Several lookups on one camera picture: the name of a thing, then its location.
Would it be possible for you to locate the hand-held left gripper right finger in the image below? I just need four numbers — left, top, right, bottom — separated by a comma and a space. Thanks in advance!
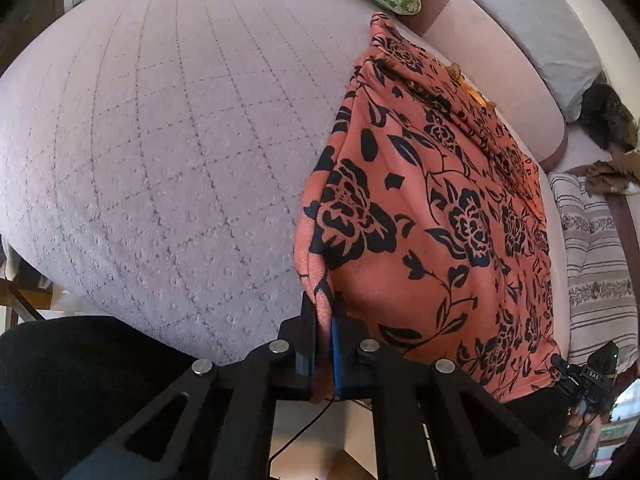
330, 310, 586, 480

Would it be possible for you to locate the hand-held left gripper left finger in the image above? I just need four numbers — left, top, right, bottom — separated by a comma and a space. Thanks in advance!
62, 292, 321, 480

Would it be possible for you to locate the orange black floral cloth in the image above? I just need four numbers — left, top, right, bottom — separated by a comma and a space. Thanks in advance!
292, 12, 563, 403

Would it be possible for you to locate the person's right hand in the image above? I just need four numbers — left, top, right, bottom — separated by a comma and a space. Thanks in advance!
565, 402, 603, 466

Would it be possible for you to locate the striped white cloth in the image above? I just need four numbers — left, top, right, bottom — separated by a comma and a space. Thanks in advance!
547, 172, 636, 368

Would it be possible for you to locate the brown crumpled cloth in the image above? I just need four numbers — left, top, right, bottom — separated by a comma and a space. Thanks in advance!
585, 152, 640, 196

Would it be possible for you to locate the dark furry item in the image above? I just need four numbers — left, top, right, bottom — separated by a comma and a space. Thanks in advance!
577, 82, 640, 153

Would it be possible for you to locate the pink bolster pillow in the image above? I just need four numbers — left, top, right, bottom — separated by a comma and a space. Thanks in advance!
395, 0, 568, 171

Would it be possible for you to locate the grey pillow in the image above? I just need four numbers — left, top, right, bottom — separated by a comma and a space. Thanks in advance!
460, 0, 603, 123

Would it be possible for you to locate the black cable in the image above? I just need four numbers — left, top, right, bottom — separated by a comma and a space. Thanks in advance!
269, 395, 341, 466

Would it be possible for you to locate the dark wooden bed frame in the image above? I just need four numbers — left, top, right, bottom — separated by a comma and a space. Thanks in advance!
602, 190, 640, 266

